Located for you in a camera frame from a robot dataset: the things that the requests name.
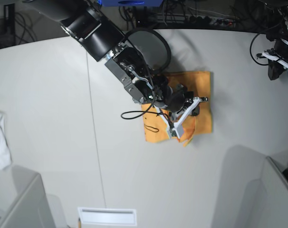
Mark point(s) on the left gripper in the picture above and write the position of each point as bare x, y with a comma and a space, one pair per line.
280, 50

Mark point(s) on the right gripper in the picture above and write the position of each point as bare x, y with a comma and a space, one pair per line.
175, 98

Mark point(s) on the orange T-shirt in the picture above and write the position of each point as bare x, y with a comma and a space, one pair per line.
200, 83

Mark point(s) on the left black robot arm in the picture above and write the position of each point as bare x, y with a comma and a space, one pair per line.
276, 30

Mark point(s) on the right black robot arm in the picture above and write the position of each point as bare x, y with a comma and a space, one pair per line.
101, 38

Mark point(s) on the white power strip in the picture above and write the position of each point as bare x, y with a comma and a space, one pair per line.
189, 19

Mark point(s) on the grey right partition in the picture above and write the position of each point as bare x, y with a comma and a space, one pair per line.
265, 200

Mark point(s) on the grey partition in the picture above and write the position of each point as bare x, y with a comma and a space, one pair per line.
265, 200
23, 200

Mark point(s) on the blue grey device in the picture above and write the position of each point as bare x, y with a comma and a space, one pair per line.
136, 3

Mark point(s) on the white table slot plate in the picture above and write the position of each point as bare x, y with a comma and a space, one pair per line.
107, 217

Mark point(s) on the grey left partition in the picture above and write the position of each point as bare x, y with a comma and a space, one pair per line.
23, 200

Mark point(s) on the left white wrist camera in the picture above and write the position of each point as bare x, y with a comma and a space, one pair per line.
266, 55

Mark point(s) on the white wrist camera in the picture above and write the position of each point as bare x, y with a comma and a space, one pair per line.
266, 55
174, 127

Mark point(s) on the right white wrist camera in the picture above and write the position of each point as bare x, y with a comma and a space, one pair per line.
174, 127

